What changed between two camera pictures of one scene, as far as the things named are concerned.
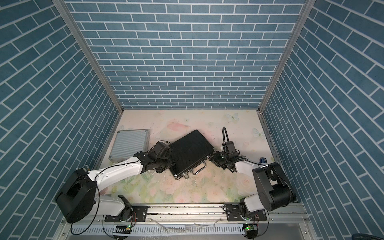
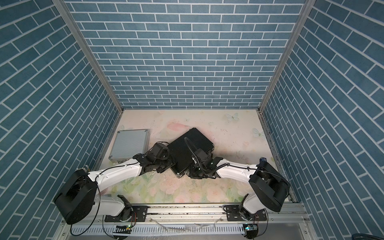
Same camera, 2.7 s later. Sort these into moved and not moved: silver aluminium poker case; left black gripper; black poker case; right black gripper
Moved: right black gripper
Not moved: silver aluminium poker case; left black gripper; black poker case
